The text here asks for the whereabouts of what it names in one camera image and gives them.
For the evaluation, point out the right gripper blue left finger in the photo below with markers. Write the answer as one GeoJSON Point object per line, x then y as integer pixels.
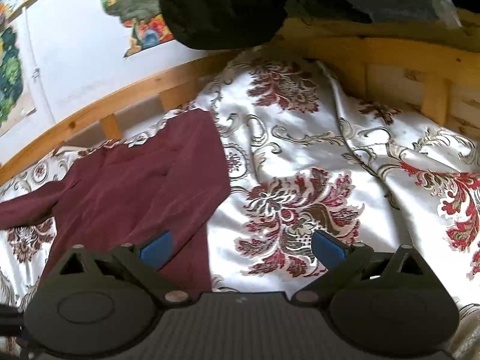
{"type": "Point", "coordinates": [158, 251]}

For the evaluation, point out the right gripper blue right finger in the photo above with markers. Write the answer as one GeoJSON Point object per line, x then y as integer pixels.
{"type": "Point", "coordinates": [328, 249]}

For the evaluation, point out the pine wood bed frame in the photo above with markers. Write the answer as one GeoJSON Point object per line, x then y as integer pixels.
{"type": "Point", "coordinates": [445, 61]}

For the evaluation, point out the black hanging garment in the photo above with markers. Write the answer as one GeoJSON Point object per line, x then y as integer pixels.
{"type": "Point", "coordinates": [230, 24]}

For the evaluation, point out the green wall poster left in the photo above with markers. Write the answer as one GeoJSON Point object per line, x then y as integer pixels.
{"type": "Point", "coordinates": [16, 98]}

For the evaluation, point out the maroon long sleeve shirt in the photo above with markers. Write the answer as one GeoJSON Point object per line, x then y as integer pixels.
{"type": "Point", "coordinates": [173, 182]}

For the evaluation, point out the colourful wall poster right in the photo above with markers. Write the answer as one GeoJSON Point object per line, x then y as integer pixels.
{"type": "Point", "coordinates": [144, 20]}

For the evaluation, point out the white floral bedspread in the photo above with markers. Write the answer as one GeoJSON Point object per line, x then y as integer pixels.
{"type": "Point", "coordinates": [303, 157]}

